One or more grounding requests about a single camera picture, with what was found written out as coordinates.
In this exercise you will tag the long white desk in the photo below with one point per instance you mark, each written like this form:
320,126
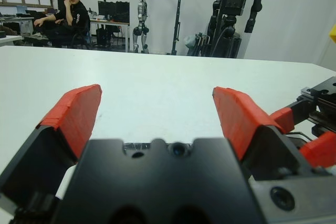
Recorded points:
15,19

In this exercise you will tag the person in black jacket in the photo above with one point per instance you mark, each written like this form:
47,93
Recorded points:
76,14

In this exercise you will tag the black office chair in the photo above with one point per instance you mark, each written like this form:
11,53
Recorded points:
86,32

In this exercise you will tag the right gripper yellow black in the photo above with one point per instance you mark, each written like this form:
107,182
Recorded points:
325,90

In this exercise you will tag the bundle of black tripods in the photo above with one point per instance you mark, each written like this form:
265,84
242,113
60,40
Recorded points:
202,44

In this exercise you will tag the silver humanoid robot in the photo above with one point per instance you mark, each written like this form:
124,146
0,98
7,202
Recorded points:
141,9

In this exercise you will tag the black computer tower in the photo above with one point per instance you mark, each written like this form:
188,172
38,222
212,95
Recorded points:
102,37

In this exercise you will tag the black computer monitor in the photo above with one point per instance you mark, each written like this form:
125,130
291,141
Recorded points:
106,11
123,11

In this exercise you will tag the small white table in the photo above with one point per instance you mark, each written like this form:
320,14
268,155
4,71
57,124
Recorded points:
10,39

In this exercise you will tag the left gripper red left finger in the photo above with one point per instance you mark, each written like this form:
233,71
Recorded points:
71,119

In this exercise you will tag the white desk with monitors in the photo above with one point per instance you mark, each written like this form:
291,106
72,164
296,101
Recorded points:
118,22

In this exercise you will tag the grey bag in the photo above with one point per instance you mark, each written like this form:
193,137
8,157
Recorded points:
190,41

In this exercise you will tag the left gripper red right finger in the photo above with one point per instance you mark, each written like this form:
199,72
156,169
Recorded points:
241,119

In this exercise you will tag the black gantry stand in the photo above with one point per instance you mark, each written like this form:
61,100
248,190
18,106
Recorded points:
179,11

